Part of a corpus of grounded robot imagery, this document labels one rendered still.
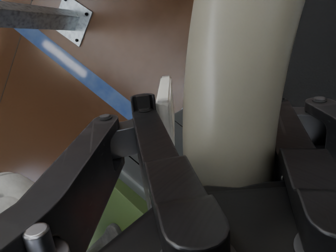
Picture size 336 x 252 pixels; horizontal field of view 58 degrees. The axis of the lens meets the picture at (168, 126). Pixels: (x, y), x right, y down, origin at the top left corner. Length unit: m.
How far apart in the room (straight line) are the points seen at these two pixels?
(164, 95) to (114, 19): 1.47
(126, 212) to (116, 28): 1.09
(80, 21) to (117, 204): 1.20
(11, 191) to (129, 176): 0.25
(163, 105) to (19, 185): 0.54
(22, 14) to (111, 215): 1.00
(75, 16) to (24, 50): 0.46
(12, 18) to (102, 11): 0.44
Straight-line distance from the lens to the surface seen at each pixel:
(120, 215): 0.74
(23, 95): 2.11
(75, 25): 1.75
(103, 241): 0.77
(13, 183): 0.67
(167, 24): 1.49
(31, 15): 1.52
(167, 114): 0.15
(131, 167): 0.75
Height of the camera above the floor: 1.36
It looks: 62 degrees down
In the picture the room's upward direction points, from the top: 122 degrees counter-clockwise
